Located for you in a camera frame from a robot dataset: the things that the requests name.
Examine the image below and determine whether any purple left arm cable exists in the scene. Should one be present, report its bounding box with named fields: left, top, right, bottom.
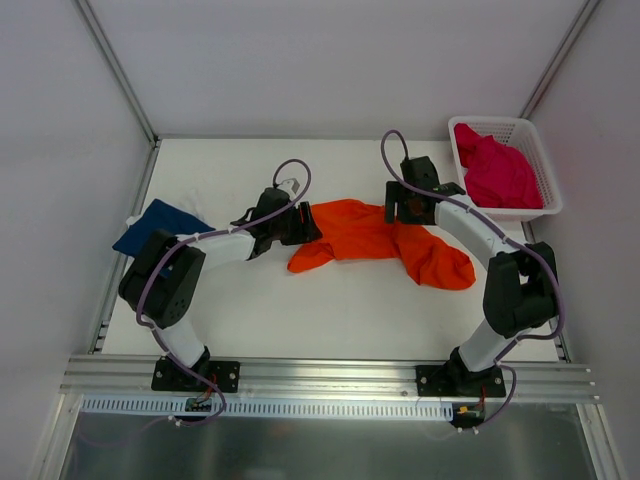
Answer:
left=135, top=158, right=313, bottom=429

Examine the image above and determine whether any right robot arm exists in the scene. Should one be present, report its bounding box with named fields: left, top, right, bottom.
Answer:
left=385, top=156, right=559, bottom=398

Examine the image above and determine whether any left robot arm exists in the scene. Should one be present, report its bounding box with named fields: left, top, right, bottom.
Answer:
left=118, top=186, right=322, bottom=392

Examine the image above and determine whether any aluminium front rail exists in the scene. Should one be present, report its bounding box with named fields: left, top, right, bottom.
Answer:
left=60, top=354, right=601, bottom=404

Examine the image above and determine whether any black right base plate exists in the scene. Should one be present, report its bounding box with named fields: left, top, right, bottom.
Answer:
left=415, top=364, right=506, bottom=398

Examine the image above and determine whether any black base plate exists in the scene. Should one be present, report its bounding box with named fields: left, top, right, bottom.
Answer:
left=415, top=364, right=506, bottom=398
left=151, top=357, right=241, bottom=393

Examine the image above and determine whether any folded white t shirt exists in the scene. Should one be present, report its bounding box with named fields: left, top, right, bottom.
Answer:
left=125, top=190, right=206, bottom=228

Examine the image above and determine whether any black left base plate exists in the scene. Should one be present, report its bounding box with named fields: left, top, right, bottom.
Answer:
left=151, top=357, right=241, bottom=393

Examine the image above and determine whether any folded navy blue t shirt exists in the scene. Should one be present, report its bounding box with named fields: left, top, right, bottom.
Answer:
left=112, top=199, right=214, bottom=259

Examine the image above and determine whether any orange t shirt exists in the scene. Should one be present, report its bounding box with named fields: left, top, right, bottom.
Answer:
left=287, top=199, right=476, bottom=291

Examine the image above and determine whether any magenta t shirt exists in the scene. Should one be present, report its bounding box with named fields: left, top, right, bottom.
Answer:
left=454, top=123, right=544, bottom=209

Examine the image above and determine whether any white slotted cable duct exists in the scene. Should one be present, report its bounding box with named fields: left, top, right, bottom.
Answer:
left=80, top=395, right=454, bottom=422

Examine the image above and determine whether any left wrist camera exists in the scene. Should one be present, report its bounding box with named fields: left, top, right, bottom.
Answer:
left=275, top=178, right=301, bottom=199

